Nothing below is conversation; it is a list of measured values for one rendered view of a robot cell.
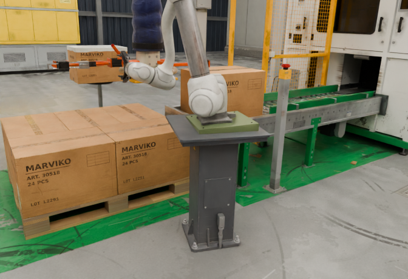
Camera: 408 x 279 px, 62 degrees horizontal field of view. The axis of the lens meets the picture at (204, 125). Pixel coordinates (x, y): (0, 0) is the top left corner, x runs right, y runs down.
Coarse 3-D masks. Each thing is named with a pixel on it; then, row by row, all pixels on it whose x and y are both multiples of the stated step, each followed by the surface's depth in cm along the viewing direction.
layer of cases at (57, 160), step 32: (32, 128) 250; (64, 128) 252; (96, 128) 254; (128, 128) 257; (160, 128) 259; (32, 160) 202; (64, 160) 212; (96, 160) 224; (128, 160) 237; (160, 160) 252; (32, 192) 206; (64, 192) 217; (96, 192) 230; (128, 192) 244
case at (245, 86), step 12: (216, 72) 269; (228, 72) 270; (240, 72) 272; (252, 72) 279; (264, 72) 287; (228, 84) 268; (240, 84) 275; (252, 84) 282; (264, 84) 290; (180, 96) 293; (228, 96) 271; (240, 96) 278; (252, 96) 286; (180, 108) 296; (228, 108) 274; (240, 108) 282; (252, 108) 289
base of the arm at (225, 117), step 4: (224, 112) 194; (228, 112) 201; (212, 116) 191; (216, 116) 192; (220, 116) 192; (224, 116) 194; (228, 116) 198; (232, 116) 200; (200, 120) 196; (204, 120) 192; (208, 120) 192; (212, 120) 192; (216, 120) 192; (220, 120) 192; (224, 120) 192; (228, 120) 192; (232, 120) 193; (204, 124) 190; (208, 124) 191
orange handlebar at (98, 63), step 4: (100, 60) 230; (132, 60) 244; (136, 60) 242; (160, 60) 251; (164, 60) 253; (52, 64) 213; (72, 64) 218; (76, 64) 220; (96, 64) 226; (100, 64) 228; (104, 64) 230; (108, 64) 231; (176, 64) 232; (180, 64) 234; (184, 64) 235
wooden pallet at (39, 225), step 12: (180, 180) 267; (132, 192) 245; (168, 192) 271; (180, 192) 270; (84, 204) 227; (108, 204) 237; (120, 204) 242; (132, 204) 252; (144, 204) 254; (36, 216) 211; (48, 216) 215; (72, 216) 234; (84, 216) 234; (96, 216) 235; (24, 228) 209; (36, 228) 213; (48, 228) 217; (60, 228) 222
